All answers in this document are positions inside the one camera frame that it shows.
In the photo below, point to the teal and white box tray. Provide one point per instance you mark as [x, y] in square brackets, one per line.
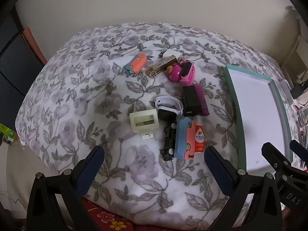
[257, 113]

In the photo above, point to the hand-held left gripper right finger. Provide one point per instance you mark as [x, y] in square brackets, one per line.
[217, 170]

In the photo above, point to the black plug adapter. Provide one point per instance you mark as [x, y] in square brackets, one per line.
[297, 91]

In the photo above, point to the colourful floral mat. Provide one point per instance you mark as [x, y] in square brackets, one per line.
[108, 217]

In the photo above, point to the green packets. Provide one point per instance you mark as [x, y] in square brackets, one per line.
[8, 133]

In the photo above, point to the white power strip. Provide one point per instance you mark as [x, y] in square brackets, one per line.
[286, 89]

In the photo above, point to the black power adapter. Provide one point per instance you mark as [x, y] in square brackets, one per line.
[191, 98]

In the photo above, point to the white smartwatch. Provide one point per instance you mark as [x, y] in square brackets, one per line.
[166, 113]

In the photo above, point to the black toy car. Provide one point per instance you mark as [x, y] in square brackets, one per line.
[169, 139]

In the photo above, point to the floral grey and white blanket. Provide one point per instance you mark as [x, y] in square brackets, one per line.
[84, 101]

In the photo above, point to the brown wooden frame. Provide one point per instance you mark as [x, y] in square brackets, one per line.
[33, 43]

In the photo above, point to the purple plastic comb case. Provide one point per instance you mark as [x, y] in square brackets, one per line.
[204, 101]

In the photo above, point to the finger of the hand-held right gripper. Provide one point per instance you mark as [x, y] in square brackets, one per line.
[275, 160]
[300, 152]

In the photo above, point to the white wall charger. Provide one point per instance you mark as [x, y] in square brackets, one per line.
[170, 53]

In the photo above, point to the orange and blue toy block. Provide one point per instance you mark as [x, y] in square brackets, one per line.
[138, 63]

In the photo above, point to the gold patterned bar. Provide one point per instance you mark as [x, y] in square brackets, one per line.
[158, 70]

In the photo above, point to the magenta round toy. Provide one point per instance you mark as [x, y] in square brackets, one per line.
[175, 73]

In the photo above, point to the pink wrist watch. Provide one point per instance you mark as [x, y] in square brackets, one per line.
[190, 75]

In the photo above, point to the dark cabinet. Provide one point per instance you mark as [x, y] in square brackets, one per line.
[14, 65]

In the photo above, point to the cream wooden shelf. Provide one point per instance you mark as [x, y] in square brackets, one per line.
[296, 53]

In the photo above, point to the blue and pink block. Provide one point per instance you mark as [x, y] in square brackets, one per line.
[181, 137]

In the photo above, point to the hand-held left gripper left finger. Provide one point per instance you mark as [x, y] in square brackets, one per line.
[90, 170]

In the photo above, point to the orange and white small bottle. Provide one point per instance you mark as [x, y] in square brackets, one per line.
[199, 137]

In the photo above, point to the cream plastic holder box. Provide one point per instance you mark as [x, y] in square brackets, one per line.
[134, 122]

